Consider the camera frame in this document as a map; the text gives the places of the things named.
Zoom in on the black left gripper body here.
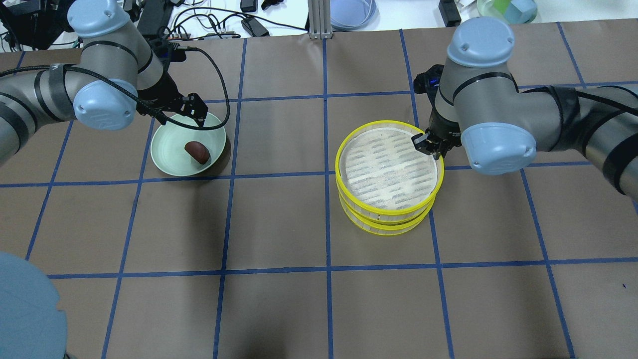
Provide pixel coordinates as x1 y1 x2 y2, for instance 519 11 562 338
145 93 209 123

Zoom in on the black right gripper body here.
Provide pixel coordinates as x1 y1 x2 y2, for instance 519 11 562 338
419 125 461 155

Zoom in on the yellow rimmed steamer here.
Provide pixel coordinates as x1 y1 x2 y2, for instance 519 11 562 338
339 194 433 236
334 120 445 223

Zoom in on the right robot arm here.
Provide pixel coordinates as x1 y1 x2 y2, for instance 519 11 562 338
412 17 638 200

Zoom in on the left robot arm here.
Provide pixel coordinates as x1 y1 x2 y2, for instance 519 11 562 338
0 0 208 359

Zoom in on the light green bowl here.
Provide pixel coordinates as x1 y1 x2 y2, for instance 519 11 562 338
150 115 226 177

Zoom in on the dark red bun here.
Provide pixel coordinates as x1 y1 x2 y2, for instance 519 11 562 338
184 141 210 165

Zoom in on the black device box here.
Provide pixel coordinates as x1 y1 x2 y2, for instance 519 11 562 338
137 0 173 39

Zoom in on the black power adapter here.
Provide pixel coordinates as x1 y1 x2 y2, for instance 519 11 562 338
241 17 270 38

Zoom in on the clear green bowl with sponges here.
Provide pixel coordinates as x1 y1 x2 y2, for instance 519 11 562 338
476 0 538 24

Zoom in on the light blue plate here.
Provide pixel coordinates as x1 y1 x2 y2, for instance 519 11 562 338
330 0 377 30

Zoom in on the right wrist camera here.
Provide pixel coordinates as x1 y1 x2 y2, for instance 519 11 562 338
413 64 444 96

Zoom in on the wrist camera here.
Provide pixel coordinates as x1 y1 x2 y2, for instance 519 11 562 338
149 38 186 64
413 64 444 96

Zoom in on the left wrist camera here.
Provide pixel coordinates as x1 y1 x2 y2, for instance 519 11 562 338
149 38 186 64

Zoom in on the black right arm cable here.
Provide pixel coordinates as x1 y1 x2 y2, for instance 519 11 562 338
518 85 638 108

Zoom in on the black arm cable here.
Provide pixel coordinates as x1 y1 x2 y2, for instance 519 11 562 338
0 46 231 131
518 85 638 108

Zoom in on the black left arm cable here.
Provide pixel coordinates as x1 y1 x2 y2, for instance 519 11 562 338
0 46 231 131

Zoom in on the aluminium frame post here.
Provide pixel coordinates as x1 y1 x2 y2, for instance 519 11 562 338
308 0 333 39

